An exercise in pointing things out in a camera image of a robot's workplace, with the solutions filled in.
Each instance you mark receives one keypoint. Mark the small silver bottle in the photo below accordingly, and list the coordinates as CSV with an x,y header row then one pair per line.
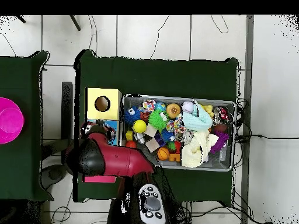
x,y
139,138

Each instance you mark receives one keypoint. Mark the light blue cloth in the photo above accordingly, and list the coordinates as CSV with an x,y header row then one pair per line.
x,y
198,121

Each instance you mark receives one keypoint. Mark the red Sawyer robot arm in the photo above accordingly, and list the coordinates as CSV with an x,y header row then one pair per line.
x,y
121,161

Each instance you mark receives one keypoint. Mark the wooden box with three holes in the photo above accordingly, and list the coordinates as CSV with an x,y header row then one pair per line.
x,y
112,109

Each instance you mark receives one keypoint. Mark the shallow clear mesh bin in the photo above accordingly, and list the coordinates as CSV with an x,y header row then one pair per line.
x,y
217,161

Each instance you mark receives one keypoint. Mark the green fuzzy googly-eyed toy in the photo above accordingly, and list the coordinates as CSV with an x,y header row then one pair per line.
x,y
157,120

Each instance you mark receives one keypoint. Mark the smooth yellow ball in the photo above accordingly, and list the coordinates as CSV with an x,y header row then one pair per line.
x,y
139,126

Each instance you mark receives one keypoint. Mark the blue fuzzy googly-eyed toy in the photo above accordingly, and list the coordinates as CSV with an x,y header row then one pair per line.
x,y
130,115

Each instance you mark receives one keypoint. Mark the toy burger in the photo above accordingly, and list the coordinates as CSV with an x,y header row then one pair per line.
x,y
173,110

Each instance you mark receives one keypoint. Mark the small orange basketball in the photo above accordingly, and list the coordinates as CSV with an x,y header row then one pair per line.
x,y
163,153

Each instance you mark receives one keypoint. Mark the white baseball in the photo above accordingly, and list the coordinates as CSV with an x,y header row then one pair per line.
x,y
187,106

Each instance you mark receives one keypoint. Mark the dark green tablecloth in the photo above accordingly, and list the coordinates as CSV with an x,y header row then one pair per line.
x,y
163,77
21,81

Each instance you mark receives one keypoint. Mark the cream yellow cloth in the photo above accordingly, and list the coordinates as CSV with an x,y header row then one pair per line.
x,y
193,149

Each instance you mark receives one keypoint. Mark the purple spiky ball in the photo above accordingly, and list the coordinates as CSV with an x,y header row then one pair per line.
x,y
219,140

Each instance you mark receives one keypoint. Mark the crushed red soda can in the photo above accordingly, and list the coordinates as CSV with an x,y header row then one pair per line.
x,y
224,114

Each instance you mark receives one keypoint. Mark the black flat panel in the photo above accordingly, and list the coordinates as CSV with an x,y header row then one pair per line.
x,y
67,105

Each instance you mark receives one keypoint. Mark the grey round stand base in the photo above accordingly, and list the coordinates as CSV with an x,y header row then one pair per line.
x,y
51,178

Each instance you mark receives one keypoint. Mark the pink plastic bowl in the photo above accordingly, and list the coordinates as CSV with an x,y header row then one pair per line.
x,y
10,120

